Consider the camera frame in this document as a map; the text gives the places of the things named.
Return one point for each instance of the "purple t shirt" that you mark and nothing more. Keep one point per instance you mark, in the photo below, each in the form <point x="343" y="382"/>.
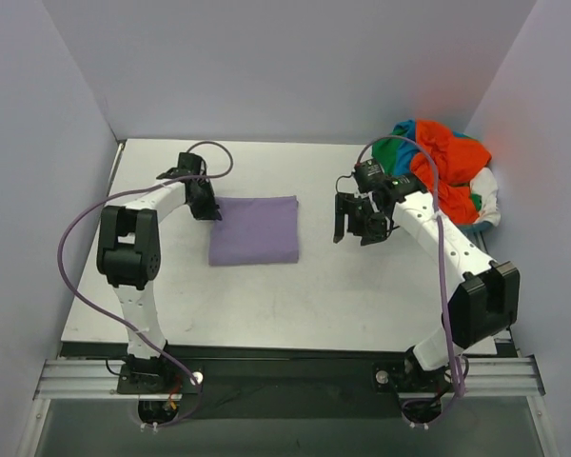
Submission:
<point x="255" y="231"/>

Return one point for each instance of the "blue t shirt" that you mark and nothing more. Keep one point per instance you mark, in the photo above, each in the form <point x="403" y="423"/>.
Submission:
<point x="407" y="148"/>

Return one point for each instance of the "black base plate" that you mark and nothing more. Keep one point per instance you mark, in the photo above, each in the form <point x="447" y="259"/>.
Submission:
<point x="271" y="403"/>

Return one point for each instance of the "teal laundry basket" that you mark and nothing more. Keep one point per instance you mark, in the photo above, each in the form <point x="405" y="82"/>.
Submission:
<point x="478" y="227"/>

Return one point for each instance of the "white t shirt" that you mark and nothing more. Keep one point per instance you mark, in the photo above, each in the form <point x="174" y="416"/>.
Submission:
<point x="484" y="188"/>

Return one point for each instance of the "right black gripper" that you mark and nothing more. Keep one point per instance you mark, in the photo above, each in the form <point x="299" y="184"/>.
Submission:
<point x="355" y="217"/>

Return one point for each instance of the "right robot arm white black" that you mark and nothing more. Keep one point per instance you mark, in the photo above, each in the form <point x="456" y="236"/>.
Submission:
<point x="479" y="296"/>

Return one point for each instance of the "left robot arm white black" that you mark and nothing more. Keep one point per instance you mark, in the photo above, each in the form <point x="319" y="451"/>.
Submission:
<point x="129" y="256"/>

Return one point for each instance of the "orange t shirt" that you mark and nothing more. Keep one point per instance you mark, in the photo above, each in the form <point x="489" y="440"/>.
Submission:
<point x="458" y="160"/>

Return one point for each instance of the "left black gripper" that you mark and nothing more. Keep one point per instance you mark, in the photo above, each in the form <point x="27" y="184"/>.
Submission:
<point x="205" y="204"/>

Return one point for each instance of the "green t shirt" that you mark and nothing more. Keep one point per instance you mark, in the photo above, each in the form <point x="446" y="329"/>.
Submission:
<point x="386" y="152"/>

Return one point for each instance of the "aluminium frame rail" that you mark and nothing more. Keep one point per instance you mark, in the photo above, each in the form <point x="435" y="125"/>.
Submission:
<point x="90" y="379"/>

